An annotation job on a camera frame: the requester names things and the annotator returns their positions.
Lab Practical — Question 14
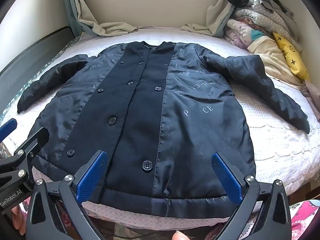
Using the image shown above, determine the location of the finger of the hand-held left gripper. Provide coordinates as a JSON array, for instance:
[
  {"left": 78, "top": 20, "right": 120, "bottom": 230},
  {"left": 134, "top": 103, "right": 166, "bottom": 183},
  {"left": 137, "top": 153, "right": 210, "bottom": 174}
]
[
  {"left": 0, "top": 127, "right": 50, "bottom": 188},
  {"left": 0, "top": 118, "right": 18, "bottom": 140}
]

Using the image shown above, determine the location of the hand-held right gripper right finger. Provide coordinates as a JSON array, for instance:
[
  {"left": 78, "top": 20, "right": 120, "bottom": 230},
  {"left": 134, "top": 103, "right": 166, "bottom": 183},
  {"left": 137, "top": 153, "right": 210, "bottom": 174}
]
[{"left": 211, "top": 152, "right": 292, "bottom": 240}]

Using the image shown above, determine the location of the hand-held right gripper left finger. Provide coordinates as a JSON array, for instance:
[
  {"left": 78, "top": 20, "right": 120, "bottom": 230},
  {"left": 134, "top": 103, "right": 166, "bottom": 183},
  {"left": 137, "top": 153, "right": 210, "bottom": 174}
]
[{"left": 25, "top": 149, "right": 108, "bottom": 240}]

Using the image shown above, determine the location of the dark navy printed coat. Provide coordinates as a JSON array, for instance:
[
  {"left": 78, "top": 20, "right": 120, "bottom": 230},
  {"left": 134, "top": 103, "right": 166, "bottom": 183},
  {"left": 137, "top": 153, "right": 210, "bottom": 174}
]
[{"left": 17, "top": 41, "right": 310, "bottom": 221}]

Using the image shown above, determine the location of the person's left hand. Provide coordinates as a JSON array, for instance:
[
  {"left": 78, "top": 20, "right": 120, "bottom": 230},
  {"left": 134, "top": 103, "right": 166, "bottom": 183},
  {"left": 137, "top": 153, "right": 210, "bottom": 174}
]
[{"left": 10, "top": 204, "right": 27, "bottom": 239}]

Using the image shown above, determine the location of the person's right hand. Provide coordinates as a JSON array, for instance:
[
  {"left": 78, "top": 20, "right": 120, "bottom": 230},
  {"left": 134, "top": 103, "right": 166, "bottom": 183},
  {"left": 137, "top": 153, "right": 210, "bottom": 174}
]
[{"left": 172, "top": 230, "right": 190, "bottom": 240}]

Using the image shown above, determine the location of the white quilted bed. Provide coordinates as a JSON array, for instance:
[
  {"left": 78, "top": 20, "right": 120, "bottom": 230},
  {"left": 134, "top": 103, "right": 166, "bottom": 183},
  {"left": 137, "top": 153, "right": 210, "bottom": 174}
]
[{"left": 0, "top": 26, "right": 320, "bottom": 230}]

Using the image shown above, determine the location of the dark grey headboard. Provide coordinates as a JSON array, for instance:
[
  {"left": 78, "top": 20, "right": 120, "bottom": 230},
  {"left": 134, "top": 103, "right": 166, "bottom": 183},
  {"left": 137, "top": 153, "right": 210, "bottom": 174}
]
[{"left": 0, "top": 26, "right": 75, "bottom": 110}]

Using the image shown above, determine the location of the person's pink floral clothing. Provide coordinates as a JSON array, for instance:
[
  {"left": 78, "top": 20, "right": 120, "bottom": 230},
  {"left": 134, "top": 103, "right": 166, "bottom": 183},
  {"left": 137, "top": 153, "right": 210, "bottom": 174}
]
[{"left": 15, "top": 200, "right": 320, "bottom": 240}]

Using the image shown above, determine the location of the brown striped cloth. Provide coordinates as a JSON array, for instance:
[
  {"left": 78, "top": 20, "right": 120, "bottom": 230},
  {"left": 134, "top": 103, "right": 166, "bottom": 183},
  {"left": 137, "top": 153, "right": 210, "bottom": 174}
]
[{"left": 301, "top": 80, "right": 320, "bottom": 122}]

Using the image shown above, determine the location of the cream blanket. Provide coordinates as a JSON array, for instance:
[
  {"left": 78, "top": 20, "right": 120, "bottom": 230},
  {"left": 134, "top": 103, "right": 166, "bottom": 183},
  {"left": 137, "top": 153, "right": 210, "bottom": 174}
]
[{"left": 247, "top": 29, "right": 304, "bottom": 85}]

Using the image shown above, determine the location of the beige and teal curtain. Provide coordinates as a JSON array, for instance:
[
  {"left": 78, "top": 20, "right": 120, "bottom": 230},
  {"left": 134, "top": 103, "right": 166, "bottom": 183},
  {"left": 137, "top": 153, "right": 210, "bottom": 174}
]
[
  {"left": 180, "top": 0, "right": 240, "bottom": 37},
  {"left": 62, "top": 0, "right": 150, "bottom": 37}
]

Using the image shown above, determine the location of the yellow patterned pillow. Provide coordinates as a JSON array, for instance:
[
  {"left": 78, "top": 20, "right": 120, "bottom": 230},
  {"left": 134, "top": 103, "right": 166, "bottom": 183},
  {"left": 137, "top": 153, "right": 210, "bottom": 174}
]
[{"left": 272, "top": 32, "right": 311, "bottom": 82}]

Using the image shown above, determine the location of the pink floral quilt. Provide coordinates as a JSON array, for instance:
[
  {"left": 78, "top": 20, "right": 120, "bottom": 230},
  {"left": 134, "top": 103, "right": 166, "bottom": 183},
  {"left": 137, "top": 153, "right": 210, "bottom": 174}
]
[{"left": 224, "top": 19, "right": 273, "bottom": 53}]

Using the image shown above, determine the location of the pile of folded blankets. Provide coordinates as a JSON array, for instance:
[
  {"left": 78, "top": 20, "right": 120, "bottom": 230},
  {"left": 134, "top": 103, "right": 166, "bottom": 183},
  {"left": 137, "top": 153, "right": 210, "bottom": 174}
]
[{"left": 232, "top": 0, "right": 302, "bottom": 42}]

